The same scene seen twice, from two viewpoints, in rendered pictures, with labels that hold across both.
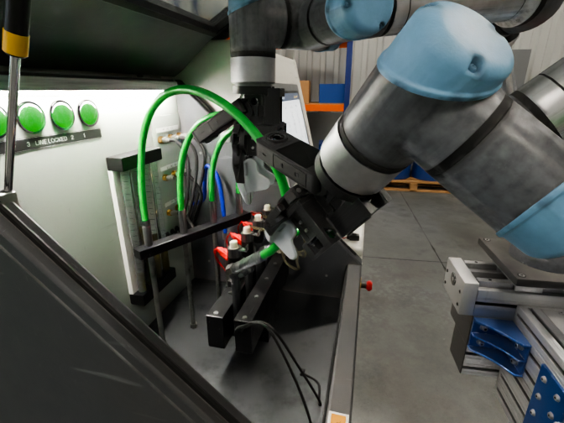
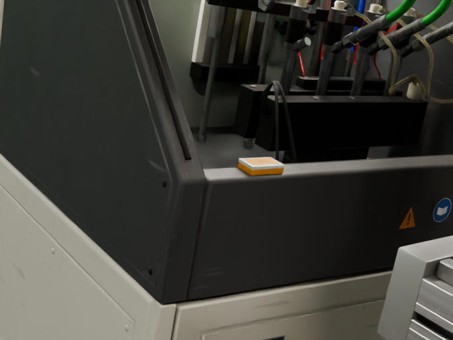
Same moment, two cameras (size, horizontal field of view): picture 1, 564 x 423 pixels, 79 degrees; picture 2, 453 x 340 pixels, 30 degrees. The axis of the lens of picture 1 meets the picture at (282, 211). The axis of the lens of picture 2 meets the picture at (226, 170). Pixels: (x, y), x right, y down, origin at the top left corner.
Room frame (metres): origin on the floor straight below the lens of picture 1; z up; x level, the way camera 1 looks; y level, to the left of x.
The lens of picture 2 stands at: (-0.45, -0.66, 1.27)
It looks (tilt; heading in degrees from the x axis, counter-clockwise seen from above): 18 degrees down; 38
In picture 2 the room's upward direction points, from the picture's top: 10 degrees clockwise
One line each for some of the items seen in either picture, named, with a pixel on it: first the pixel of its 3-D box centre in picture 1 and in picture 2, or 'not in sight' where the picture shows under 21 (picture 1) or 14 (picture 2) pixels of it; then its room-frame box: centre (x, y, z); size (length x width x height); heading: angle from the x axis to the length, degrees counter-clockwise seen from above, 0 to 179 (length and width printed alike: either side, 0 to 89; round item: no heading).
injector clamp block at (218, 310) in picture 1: (255, 302); (329, 135); (0.75, 0.07, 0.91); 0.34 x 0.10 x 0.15; 166
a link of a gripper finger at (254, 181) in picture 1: (254, 183); not in sight; (0.60, 0.05, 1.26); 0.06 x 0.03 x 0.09; 76
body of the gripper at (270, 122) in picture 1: (258, 122); not in sight; (0.62, 0.04, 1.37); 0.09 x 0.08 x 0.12; 76
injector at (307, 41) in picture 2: (241, 291); (291, 73); (0.63, 0.09, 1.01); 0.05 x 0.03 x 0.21; 76
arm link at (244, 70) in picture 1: (253, 73); not in sight; (0.62, 0.05, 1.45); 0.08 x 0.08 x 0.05
